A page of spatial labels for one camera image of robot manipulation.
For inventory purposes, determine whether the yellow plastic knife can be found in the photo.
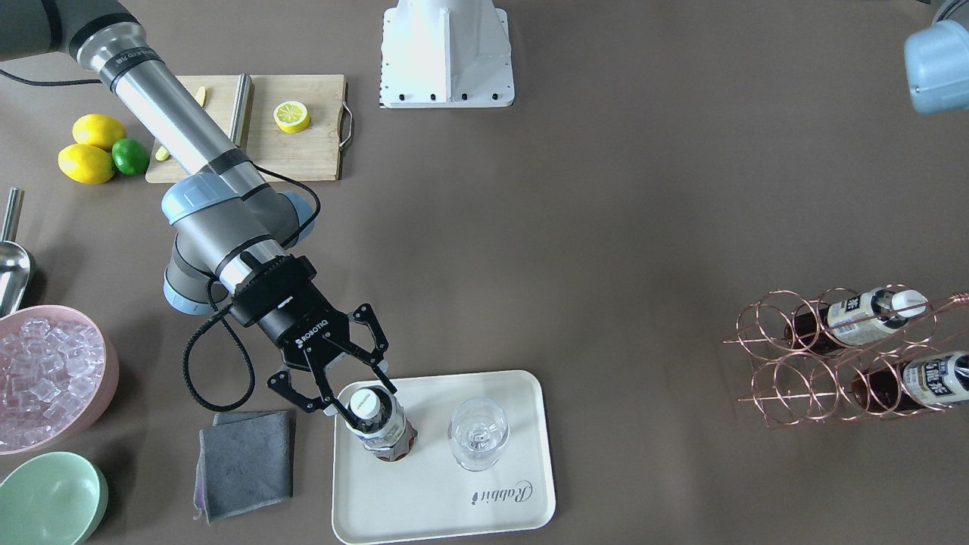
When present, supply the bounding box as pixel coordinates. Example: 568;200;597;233
154;86;207;162

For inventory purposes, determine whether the copper wire bottle basket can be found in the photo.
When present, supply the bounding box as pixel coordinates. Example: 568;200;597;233
728;287;967;428

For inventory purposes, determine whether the bamboo cutting board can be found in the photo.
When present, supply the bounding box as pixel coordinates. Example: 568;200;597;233
145;73;347;184

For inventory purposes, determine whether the green lime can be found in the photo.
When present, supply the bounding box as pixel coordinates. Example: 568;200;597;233
111;138;150;176

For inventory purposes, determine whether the half lemon slice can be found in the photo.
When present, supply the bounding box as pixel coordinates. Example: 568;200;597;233
273;100;311;134

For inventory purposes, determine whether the green empty bowl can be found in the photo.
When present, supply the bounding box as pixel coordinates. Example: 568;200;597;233
1;451;110;544

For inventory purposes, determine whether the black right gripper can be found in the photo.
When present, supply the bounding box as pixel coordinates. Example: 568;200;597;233
229;255;398;431

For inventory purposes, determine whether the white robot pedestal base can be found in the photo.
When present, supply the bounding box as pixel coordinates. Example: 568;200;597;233
379;1;516;108

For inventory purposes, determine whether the tea bottle white cap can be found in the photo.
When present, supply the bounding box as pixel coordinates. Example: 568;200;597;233
345;385;418;462

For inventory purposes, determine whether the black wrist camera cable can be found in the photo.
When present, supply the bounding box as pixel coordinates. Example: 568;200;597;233
182;165;322;413

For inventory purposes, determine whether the clear wine glass on tray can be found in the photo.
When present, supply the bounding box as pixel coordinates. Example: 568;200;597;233
447;397;511;472

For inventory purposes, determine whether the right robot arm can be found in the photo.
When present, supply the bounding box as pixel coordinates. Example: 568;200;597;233
2;1;397;431

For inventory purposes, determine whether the pink bowl with ice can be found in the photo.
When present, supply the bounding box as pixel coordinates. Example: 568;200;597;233
1;306;119;456

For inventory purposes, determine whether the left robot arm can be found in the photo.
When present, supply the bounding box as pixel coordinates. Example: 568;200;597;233
904;1;968;115

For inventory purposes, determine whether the cream serving tray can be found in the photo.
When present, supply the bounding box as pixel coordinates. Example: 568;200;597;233
332;370;556;544

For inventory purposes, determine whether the steel muddler black tip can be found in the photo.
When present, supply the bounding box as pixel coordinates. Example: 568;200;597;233
227;73;253;148

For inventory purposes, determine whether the whole yellow lemon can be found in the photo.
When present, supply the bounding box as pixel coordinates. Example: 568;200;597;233
70;114;127;151

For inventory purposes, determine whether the steel ice scoop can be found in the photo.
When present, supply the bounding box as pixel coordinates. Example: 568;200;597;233
1;188;33;317

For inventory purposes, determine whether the grey folded cloth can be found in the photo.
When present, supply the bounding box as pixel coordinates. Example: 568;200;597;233
193;410;294;525

